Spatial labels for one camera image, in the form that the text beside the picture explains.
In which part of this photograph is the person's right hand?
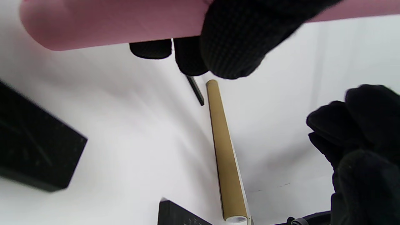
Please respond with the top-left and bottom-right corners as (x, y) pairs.
(306, 84), (400, 225)

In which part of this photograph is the person's left hand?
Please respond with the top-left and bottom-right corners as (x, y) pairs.
(129, 0), (343, 80)

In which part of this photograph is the black paperweight bar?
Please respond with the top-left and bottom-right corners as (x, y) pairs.
(186, 75), (205, 106)
(157, 198), (213, 225)
(0, 80), (88, 192)

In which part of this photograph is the brown cardboard mailing tube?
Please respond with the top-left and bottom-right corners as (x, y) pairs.
(206, 79), (252, 224)

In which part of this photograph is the pink paper sheet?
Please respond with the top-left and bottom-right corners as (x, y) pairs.
(19, 0), (400, 51)

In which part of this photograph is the black stand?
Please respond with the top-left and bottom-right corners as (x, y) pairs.
(272, 210), (332, 225)

